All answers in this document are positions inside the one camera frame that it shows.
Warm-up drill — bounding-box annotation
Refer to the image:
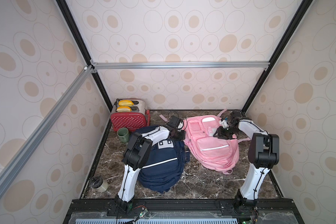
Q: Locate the pink backpack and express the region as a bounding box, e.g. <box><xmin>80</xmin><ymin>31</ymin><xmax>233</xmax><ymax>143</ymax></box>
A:
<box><xmin>183</xmin><ymin>110</ymin><xmax>250</xmax><ymax>175</ymax></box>

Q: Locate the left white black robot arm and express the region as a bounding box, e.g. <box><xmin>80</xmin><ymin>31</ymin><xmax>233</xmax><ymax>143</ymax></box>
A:
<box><xmin>115</xmin><ymin>126</ymin><xmax>190</xmax><ymax>214</ymax></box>

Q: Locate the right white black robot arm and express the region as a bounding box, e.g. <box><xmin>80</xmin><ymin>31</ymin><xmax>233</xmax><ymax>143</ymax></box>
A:
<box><xmin>213</xmin><ymin>110</ymin><xmax>279</xmax><ymax>215</ymax></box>

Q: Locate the navy blue backpack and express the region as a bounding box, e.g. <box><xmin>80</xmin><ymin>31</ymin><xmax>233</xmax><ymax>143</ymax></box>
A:
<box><xmin>123</xmin><ymin>126</ymin><xmax>190</xmax><ymax>193</ymax></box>

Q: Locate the red dotted toaster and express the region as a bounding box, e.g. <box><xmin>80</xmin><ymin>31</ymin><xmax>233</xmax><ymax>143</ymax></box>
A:
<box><xmin>110</xmin><ymin>99</ymin><xmax>150</xmax><ymax>132</ymax></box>

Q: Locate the green mug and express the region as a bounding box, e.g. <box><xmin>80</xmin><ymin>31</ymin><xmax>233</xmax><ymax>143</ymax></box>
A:
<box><xmin>117</xmin><ymin>127</ymin><xmax>130</xmax><ymax>143</ymax></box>

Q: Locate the yellow toast slice rear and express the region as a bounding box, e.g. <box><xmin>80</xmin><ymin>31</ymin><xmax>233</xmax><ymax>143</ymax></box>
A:
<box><xmin>118</xmin><ymin>100</ymin><xmax>134</xmax><ymax>107</ymax></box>

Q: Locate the yellow toast slice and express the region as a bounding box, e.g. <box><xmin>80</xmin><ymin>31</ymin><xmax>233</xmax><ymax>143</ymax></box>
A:
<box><xmin>118</xmin><ymin>100</ymin><xmax>134</xmax><ymax>107</ymax></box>
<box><xmin>116</xmin><ymin>106</ymin><xmax>132</xmax><ymax>113</ymax></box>

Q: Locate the yellow toast slice front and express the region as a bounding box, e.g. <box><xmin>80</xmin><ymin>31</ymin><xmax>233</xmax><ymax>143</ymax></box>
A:
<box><xmin>116</xmin><ymin>106</ymin><xmax>132</xmax><ymax>113</ymax></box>

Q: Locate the left diagonal aluminium bar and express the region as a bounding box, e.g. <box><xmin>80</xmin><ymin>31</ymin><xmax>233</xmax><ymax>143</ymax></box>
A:
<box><xmin>0</xmin><ymin>65</ymin><xmax>94</xmax><ymax>200</ymax></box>

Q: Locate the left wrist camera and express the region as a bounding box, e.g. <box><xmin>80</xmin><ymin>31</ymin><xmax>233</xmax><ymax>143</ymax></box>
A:
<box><xmin>167</xmin><ymin>116</ymin><xmax>183</xmax><ymax>130</ymax></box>

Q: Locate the horizontal aluminium frame bar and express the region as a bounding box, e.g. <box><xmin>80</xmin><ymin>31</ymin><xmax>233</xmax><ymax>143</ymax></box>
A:
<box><xmin>85</xmin><ymin>61</ymin><xmax>270</xmax><ymax>70</ymax></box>

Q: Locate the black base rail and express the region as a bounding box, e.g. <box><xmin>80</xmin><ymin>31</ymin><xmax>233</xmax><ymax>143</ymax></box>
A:
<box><xmin>63</xmin><ymin>198</ymin><xmax>304</xmax><ymax>224</ymax></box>

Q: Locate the black right corner post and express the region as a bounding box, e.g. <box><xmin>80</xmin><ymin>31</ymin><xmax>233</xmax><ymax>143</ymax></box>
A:
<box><xmin>241</xmin><ymin>0</ymin><xmax>313</xmax><ymax>114</ymax></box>

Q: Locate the black corner post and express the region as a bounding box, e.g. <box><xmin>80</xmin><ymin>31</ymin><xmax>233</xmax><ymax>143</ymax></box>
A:
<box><xmin>55</xmin><ymin>0</ymin><xmax>113</xmax><ymax>112</ymax></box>
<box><xmin>241</xmin><ymin>0</ymin><xmax>313</xmax><ymax>114</ymax></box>

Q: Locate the black left corner post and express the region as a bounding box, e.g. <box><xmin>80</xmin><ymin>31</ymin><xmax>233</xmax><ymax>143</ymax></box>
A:
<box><xmin>55</xmin><ymin>0</ymin><xmax>113</xmax><ymax>112</ymax></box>

